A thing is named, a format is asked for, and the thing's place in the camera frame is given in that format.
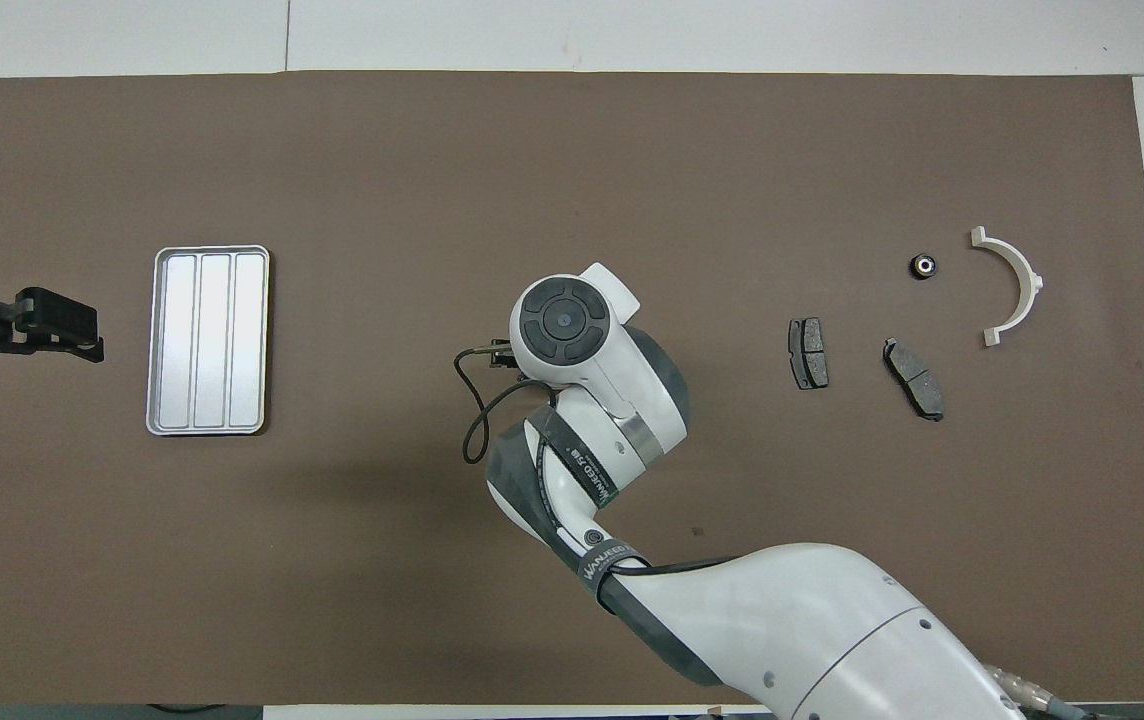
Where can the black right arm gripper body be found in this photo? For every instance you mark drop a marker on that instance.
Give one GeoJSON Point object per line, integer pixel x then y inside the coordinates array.
{"type": "Point", "coordinates": [504, 357]}

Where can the large black bearing gear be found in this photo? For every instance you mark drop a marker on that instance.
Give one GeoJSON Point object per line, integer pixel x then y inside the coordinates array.
{"type": "Point", "coordinates": [922, 266]}

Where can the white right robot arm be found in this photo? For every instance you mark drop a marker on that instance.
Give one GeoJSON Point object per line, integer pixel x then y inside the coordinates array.
{"type": "Point", "coordinates": [782, 620]}

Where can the silver metal tray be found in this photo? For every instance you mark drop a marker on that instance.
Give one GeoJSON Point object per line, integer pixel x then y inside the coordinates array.
{"type": "Point", "coordinates": [207, 340]}

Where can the brown table mat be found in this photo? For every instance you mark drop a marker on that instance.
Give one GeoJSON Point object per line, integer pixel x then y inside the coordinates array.
{"type": "Point", "coordinates": [332, 550]}

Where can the dark grey brake pad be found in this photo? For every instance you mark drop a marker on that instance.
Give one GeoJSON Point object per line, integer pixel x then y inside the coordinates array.
{"type": "Point", "coordinates": [809, 353]}
{"type": "Point", "coordinates": [913, 378]}

